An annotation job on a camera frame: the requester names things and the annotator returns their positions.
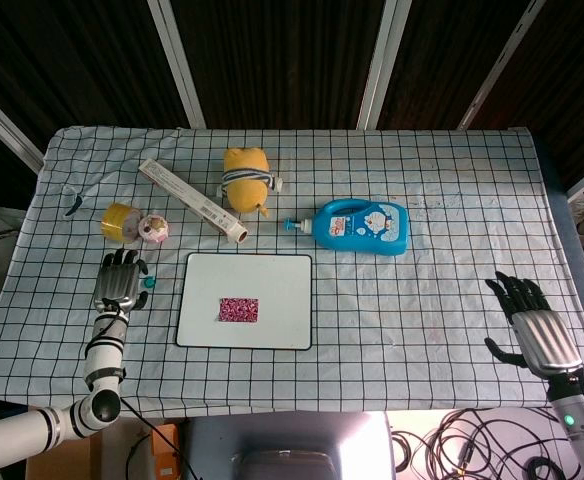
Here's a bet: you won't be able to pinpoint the yellow tape roll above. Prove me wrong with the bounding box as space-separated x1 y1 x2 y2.
101 202 146 245

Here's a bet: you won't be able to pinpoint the pink patterned packet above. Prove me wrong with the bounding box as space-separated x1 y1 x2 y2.
217 297 261 324

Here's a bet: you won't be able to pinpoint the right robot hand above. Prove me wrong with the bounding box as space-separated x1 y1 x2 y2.
484 271 584 377

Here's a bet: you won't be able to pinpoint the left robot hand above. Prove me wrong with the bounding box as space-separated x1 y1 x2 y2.
93 248 149 315

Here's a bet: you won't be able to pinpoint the tangled black cables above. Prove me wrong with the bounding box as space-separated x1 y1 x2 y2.
389 407 583 480

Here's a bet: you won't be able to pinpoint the checkered tablecloth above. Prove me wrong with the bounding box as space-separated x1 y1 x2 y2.
0 124 584 419

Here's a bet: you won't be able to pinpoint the long white cardboard box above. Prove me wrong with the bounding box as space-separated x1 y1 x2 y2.
138 158 250 245

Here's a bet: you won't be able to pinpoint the yellow plush toy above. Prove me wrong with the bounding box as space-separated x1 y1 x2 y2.
215 146 286 218

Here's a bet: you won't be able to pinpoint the white rectangular board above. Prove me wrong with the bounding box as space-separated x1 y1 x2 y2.
175 252 314 350

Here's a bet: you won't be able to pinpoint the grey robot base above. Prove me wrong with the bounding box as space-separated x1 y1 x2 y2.
180 412 394 480

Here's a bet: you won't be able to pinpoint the blue detergent bottle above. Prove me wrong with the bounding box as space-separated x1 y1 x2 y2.
284 198 411 258

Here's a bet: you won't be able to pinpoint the orange box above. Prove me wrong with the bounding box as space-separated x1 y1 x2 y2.
151 423 182 480

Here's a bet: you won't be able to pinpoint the small pink round toy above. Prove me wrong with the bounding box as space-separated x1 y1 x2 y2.
138 213 170 246

